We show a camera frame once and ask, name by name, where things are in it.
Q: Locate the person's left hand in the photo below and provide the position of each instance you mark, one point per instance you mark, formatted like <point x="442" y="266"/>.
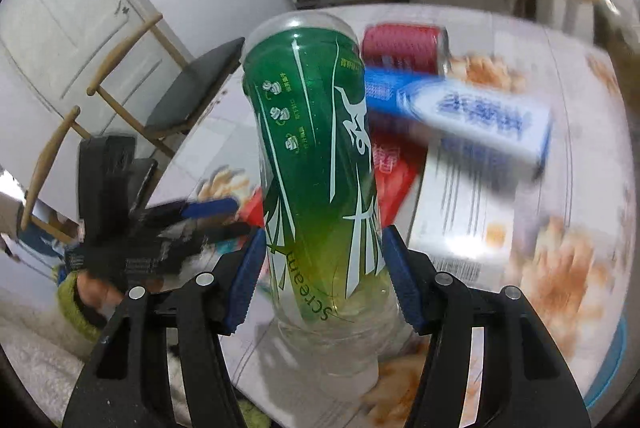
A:
<point x="100" y="290"/>

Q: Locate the red snack bag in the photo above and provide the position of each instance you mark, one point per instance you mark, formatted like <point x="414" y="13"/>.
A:
<point x="395" y="173"/>

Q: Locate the white printed box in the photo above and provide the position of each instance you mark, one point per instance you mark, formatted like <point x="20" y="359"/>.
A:
<point x="460" y="218"/>

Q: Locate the green plastic bottle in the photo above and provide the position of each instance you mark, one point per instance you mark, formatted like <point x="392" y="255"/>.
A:
<point x="310" y="148"/>

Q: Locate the floral plastic tablecloth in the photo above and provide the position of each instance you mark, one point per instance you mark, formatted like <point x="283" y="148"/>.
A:
<point x="550" y="73"/>

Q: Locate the person's green fluffy jacket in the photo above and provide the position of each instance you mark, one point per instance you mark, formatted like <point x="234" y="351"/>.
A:
<point x="255" y="415"/>

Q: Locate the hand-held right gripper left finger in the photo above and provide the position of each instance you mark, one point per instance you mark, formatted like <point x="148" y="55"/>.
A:
<point x="245" y="278"/>

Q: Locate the white door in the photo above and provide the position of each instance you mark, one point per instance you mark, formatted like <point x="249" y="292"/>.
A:
<point x="75" y="8"/>

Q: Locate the red drink can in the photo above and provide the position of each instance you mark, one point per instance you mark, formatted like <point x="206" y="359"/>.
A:
<point x="400" y="48"/>

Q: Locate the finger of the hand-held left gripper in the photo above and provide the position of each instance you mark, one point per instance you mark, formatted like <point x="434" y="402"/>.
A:
<point x="230" y="233"/>
<point x="210" y="209"/>

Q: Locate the blue and white carton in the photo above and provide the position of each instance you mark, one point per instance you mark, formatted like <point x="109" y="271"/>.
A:
<point x="475" y="118"/>

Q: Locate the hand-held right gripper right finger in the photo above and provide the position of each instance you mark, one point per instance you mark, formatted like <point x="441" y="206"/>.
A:
<point x="400" y="278"/>

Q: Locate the blue plastic waste basket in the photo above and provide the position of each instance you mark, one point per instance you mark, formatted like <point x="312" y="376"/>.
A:
<point x="617" y="358"/>

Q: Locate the wooden chair with black seat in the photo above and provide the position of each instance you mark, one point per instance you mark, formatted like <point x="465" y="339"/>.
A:
<point x="195" y="93"/>

